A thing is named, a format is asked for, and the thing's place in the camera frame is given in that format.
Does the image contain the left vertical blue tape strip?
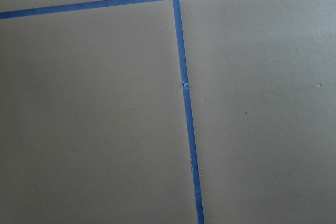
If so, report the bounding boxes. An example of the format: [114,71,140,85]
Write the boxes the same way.
[172,0,205,223]

